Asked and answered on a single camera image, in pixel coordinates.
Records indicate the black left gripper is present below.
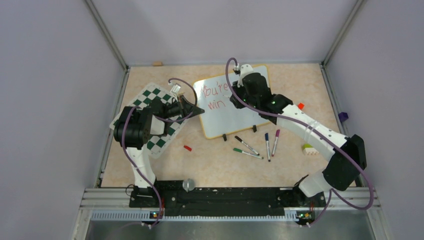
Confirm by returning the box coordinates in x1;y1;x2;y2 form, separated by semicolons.
161;94;204;119

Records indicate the yellow framed whiteboard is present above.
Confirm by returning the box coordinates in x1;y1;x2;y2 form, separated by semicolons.
193;74;269;139

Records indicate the red marker cap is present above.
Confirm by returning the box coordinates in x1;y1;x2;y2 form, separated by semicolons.
183;145;192;152

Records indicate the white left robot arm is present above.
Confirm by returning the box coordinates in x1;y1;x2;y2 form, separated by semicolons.
113;95;205;207

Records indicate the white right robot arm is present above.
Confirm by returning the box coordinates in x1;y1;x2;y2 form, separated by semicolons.
230;64;367;206

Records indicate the blue whiteboard marker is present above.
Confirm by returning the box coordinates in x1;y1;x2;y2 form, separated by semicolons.
264;133;271;162

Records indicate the purple whiteboard marker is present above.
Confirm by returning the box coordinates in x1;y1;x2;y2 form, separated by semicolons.
271;129;281;157

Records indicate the black whiteboard marker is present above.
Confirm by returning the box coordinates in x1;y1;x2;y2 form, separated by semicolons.
234;135;260;156

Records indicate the green whiteboard marker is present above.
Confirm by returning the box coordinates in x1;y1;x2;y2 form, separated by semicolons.
233;148;264;160

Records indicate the green white chessboard mat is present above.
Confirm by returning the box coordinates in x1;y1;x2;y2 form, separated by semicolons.
110;82;204;159

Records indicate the small wooden block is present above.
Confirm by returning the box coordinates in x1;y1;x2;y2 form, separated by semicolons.
152;61;164;67

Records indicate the grey round knob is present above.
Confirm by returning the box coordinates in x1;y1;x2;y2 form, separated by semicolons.
182;178;196;193

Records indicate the green white toy brick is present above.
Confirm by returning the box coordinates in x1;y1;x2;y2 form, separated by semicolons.
301;143;319;156

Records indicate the purple block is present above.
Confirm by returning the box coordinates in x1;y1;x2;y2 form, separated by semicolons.
338;112;349;123

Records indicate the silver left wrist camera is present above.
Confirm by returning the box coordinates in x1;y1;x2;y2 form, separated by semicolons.
170;83;181;95

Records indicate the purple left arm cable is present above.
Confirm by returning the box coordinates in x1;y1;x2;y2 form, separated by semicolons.
119;78;199;229

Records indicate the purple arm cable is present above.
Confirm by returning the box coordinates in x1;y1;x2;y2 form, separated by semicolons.
119;78;199;229
225;57;375;229

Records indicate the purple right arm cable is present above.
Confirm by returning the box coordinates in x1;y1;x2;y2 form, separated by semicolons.
225;57;375;229

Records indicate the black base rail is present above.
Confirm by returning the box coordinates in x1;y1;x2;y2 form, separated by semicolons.
129;180;326;217

